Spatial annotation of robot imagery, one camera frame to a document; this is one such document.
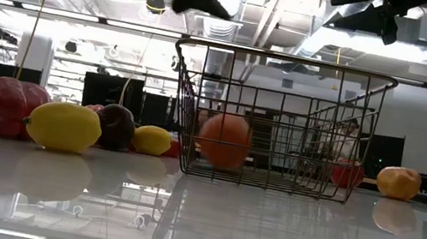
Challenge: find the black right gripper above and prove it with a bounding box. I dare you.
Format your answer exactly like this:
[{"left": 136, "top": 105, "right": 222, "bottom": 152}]
[{"left": 325, "top": 0, "right": 427, "bottom": 52}]

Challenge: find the bronze wire basket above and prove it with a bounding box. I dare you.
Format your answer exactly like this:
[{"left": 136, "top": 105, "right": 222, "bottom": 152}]
[{"left": 153, "top": 34, "right": 401, "bottom": 211}]

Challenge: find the red tomato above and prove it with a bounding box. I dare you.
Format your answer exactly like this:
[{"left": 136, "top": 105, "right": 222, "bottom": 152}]
[{"left": 84, "top": 102, "right": 105, "bottom": 115}]

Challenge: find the small red bell pepper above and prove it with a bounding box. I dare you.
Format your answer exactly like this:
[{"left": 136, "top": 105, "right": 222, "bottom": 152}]
[{"left": 328, "top": 156, "right": 368, "bottom": 192}]

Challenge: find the tan orange potato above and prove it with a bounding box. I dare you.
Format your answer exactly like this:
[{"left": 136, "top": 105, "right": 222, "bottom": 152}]
[{"left": 373, "top": 162, "right": 425, "bottom": 204}]

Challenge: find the large red bell pepper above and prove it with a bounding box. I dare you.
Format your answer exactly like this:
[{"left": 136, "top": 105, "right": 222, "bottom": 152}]
[{"left": 0, "top": 75, "right": 56, "bottom": 145}]

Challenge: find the black monitor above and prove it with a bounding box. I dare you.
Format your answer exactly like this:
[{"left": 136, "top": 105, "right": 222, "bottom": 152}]
[
  {"left": 0, "top": 63, "right": 44, "bottom": 86},
  {"left": 360, "top": 131, "right": 406, "bottom": 182},
  {"left": 80, "top": 70, "right": 146, "bottom": 116}
]

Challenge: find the dark purple plum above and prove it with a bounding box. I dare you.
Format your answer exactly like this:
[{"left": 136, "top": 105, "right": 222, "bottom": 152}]
[{"left": 90, "top": 100, "right": 141, "bottom": 154}]

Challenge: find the black ceiling cable reel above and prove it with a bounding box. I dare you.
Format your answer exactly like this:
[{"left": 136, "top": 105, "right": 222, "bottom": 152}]
[{"left": 143, "top": 0, "right": 168, "bottom": 16}]

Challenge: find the person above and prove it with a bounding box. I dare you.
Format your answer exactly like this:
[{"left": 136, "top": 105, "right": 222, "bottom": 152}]
[{"left": 330, "top": 115, "right": 364, "bottom": 164}]

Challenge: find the yellow lemon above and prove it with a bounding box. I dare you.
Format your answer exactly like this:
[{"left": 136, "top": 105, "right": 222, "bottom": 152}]
[
  {"left": 19, "top": 95, "right": 106, "bottom": 158},
  {"left": 129, "top": 122, "right": 175, "bottom": 159}
]

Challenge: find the thin pale hanging cable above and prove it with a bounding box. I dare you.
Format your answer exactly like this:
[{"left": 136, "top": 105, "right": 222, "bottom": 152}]
[{"left": 117, "top": 10, "right": 159, "bottom": 110}]

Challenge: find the round orange fruit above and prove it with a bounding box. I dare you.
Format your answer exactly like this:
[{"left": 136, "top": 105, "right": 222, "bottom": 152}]
[{"left": 192, "top": 108, "right": 257, "bottom": 173}]

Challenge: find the white pillar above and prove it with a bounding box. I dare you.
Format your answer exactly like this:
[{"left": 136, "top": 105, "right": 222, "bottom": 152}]
[{"left": 12, "top": 31, "right": 57, "bottom": 87}]

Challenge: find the silver air duct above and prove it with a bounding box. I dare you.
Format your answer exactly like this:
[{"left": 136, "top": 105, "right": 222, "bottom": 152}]
[{"left": 183, "top": 0, "right": 247, "bottom": 97}]

